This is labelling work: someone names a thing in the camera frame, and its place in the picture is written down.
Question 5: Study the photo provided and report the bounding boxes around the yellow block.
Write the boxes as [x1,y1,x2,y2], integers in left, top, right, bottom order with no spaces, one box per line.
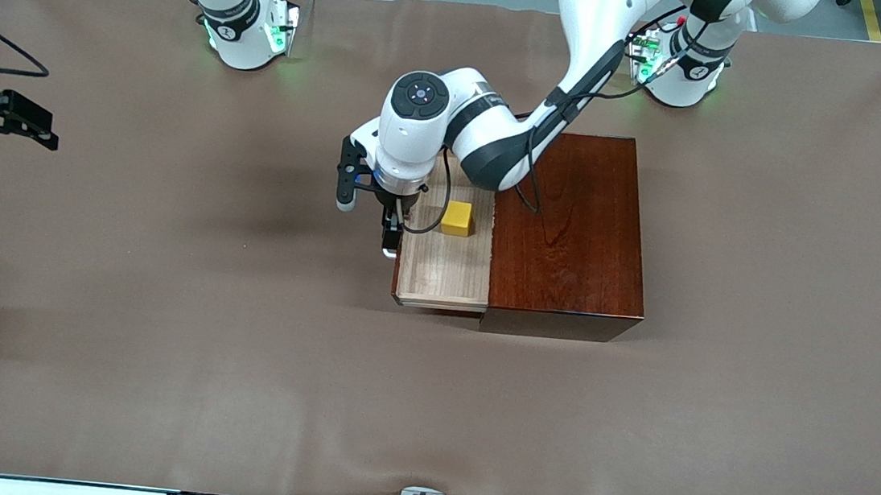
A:
[439,200,476,238]

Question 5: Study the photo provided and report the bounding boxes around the dark wooden cabinet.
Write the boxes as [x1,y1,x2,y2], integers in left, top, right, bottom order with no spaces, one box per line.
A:
[479,124,662,349]

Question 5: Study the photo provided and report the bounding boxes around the large table cover cloth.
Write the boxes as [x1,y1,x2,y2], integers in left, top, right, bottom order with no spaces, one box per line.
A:
[0,0,881,495]

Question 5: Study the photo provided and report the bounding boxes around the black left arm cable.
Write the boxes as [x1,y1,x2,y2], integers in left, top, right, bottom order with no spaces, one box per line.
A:
[397,0,692,259]

